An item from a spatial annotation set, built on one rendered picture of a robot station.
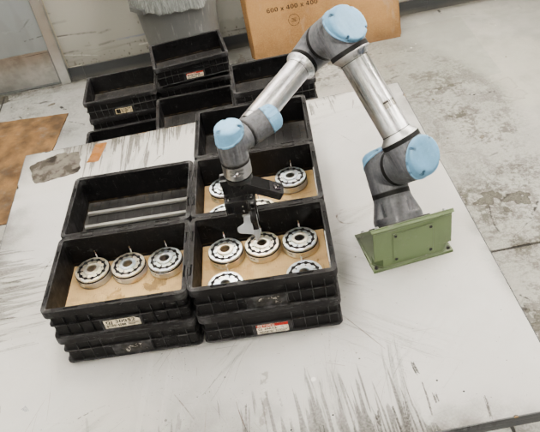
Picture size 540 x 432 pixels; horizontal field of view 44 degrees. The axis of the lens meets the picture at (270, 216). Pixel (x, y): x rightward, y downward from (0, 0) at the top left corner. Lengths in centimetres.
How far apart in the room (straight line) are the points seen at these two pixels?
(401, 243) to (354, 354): 37
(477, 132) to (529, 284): 112
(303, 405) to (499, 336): 55
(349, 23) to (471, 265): 79
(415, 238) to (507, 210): 137
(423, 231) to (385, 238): 12
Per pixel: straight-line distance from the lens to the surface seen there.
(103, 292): 202
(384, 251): 201
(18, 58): 510
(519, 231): 324
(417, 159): 190
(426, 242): 204
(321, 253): 194
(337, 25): 189
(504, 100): 411
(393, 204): 201
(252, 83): 349
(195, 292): 178
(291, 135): 243
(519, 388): 182
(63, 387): 202
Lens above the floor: 218
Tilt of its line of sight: 40 degrees down
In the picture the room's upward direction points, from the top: 11 degrees counter-clockwise
